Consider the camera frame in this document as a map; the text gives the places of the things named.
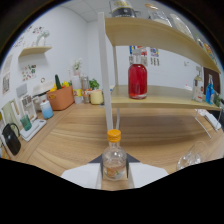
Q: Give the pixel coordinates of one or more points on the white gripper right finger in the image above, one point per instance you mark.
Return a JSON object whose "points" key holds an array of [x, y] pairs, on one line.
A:
{"points": [[146, 173]]}

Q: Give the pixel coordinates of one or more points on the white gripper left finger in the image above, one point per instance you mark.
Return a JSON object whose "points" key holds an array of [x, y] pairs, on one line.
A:
{"points": [[83, 175]]}

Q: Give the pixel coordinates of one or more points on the clear bottle orange cap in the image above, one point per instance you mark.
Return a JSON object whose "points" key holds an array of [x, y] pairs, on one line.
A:
{"points": [[114, 160]]}

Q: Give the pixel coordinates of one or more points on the white milk bottle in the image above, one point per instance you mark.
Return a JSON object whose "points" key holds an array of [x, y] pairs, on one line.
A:
{"points": [[181, 25]]}

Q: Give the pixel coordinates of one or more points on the clear bottle wooden lid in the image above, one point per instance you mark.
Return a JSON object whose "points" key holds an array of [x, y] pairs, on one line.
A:
{"points": [[158, 15]]}

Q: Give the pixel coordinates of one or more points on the glass cup with ice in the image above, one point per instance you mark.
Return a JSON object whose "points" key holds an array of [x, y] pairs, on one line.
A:
{"points": [[191, 156]]}

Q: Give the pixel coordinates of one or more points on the blue and white cup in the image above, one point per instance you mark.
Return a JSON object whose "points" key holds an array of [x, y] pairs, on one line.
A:
{"points": [[46, 110]]}

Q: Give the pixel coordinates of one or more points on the green cup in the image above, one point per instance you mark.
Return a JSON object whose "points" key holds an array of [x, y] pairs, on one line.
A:
{"points": [[26, 122]]}

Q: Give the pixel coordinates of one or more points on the yellow cup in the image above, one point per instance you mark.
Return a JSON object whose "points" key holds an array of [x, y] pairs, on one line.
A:
{"points": [[96, 97]]}

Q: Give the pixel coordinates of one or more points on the white tray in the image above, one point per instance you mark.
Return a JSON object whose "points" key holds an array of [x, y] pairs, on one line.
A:
{"points": [[35, 129]]}

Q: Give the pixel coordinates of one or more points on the orange storage basket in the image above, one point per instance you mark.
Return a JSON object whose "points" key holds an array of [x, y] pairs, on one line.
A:
{"points": [[60, 99]]}

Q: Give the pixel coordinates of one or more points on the green potted plant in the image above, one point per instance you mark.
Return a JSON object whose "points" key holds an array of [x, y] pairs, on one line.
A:
{"points": [[94, 84]]}

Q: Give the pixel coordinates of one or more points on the red liquid bottle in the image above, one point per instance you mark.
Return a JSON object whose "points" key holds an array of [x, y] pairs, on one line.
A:
{"points": [[137, 80]]}

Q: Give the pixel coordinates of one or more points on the jar of green limes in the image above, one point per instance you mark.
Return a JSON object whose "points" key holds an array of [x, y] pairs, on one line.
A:
{"points": [[217, 100]]}

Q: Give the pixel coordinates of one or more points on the wooden two-tier shelf rack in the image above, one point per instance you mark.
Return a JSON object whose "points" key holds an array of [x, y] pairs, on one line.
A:
{"points": [[150, 33]]}

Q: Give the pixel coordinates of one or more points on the black snack bag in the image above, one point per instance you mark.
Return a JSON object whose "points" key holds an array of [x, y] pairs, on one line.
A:
{"points": [[122, 9]]}

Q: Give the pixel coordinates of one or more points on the wooden wall shelf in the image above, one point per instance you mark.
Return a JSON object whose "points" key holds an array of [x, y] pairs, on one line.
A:
{"points": [[35, 50]]}

